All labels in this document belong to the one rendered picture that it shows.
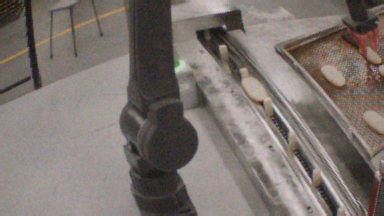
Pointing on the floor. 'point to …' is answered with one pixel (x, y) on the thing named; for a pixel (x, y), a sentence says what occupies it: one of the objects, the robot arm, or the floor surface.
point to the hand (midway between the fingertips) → (369, 51)
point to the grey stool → (71, 19)
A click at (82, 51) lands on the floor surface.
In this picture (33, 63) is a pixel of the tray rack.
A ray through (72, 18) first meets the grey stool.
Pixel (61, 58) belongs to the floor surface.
